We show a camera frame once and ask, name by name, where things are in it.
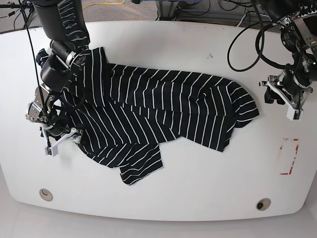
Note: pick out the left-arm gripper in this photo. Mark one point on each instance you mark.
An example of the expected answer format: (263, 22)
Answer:
(288, 88)

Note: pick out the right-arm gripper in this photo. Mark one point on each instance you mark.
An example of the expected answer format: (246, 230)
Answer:
(54, 137)

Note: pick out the navy white striped T-shirt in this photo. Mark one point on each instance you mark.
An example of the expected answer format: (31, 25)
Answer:
(127, 112)

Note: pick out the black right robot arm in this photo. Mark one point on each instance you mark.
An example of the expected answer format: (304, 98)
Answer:
(63, 23)

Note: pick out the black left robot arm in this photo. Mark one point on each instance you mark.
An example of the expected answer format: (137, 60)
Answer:
(297, 22)

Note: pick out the red tape rectangle marking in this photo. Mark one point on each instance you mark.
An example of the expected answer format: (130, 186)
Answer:
(287, 155)

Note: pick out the left table grommet hole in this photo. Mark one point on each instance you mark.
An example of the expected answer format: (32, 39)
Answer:
(46, 194)

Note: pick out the table grommet hole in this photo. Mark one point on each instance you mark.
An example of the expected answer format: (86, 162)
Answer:
(46, 194)
(263, 204)

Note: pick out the right table grommet hole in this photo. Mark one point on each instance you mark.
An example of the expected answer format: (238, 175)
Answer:
(263, 204)

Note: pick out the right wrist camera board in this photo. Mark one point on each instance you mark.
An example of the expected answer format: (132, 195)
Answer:
(48, 151)

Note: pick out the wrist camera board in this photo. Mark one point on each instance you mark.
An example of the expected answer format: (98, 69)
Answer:
(298, 115)
(48, 151)

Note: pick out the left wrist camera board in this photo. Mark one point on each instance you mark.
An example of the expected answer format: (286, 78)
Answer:
(298, 115)

